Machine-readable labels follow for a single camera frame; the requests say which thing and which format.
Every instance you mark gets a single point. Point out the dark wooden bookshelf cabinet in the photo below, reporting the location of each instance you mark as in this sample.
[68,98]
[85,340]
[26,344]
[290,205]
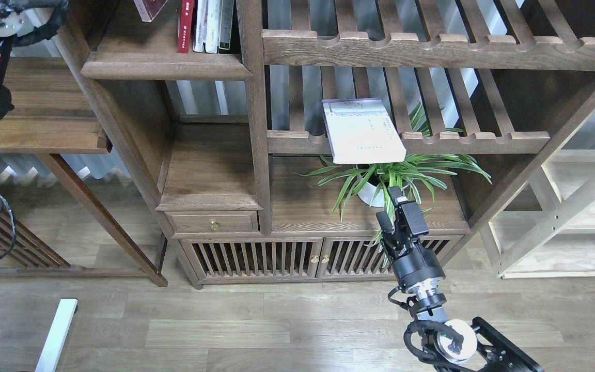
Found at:
[230,136]

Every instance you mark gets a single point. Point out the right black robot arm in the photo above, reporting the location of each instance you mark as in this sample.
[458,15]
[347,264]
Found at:
[432,337]

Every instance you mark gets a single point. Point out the white base bar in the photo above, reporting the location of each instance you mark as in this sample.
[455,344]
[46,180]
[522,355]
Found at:
[57,335]

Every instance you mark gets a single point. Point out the pale lavender book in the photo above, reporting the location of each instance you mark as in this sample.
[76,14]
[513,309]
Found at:
[360,131]

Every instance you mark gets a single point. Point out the white striped upright book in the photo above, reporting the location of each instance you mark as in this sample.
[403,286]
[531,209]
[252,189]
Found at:
[213,21]

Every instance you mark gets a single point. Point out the white plant pot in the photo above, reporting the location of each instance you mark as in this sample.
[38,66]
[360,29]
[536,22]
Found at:
[373,193]

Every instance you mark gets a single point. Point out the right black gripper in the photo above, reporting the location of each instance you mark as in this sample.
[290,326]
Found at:
[416,268]

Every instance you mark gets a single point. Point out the dark maroon book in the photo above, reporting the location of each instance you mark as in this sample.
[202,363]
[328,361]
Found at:
[149,9]

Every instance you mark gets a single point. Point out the grey dark upright book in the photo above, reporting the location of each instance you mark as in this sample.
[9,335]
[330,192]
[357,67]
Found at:
[225,38]

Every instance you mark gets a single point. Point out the red paperback book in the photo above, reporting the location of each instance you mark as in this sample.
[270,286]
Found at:
[184,28]

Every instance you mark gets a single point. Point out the green spider plant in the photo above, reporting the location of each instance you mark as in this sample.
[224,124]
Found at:
[416,170]

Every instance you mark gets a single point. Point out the dark slatted wooden rack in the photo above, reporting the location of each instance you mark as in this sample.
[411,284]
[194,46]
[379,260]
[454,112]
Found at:
[23,253]

